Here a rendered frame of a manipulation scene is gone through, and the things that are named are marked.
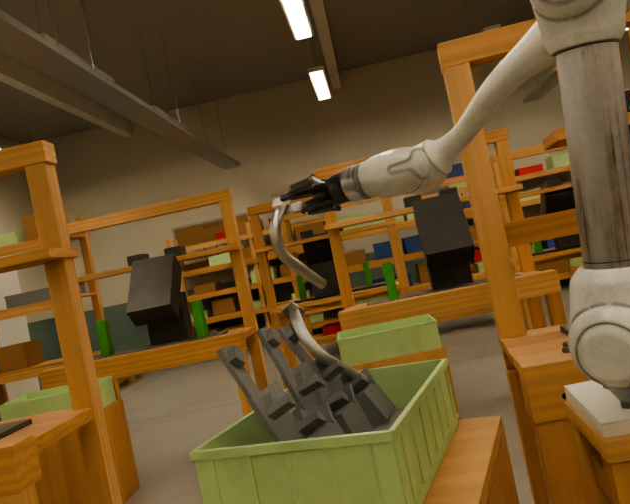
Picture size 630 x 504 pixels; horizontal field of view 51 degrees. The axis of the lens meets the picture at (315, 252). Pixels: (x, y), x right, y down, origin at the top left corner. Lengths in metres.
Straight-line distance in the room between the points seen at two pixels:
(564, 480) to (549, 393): 0.23
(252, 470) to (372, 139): 11.03
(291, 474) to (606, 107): 0.84
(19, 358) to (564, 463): 5.73
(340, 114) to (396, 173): 10.74
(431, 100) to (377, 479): 11.30
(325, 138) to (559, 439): 10.63
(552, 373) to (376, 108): 10.65
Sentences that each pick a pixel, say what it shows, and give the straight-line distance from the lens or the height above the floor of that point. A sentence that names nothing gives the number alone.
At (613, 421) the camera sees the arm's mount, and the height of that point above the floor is 0.88.
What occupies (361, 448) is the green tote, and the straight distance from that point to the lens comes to 1.21.
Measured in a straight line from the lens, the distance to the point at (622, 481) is 1.37.
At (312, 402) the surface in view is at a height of 0.96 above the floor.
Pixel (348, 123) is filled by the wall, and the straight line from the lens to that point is 12.20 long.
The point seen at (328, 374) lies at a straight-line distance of 1.67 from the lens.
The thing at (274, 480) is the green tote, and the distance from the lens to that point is 1.30.
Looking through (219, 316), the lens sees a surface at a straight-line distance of 11.66.
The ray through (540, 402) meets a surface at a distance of 1.83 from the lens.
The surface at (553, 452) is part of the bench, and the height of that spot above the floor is 0.67.
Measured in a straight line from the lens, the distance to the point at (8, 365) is 6.98.
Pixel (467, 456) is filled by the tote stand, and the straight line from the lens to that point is 1.54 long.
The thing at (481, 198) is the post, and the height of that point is 1.37.
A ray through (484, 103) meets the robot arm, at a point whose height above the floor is 1.54.
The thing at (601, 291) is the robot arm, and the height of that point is 1.13.
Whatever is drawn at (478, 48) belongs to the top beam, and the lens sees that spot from 2.46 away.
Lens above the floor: 1.27
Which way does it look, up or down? 1 degrees up
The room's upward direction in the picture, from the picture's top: 12 degrees counter-clockwise
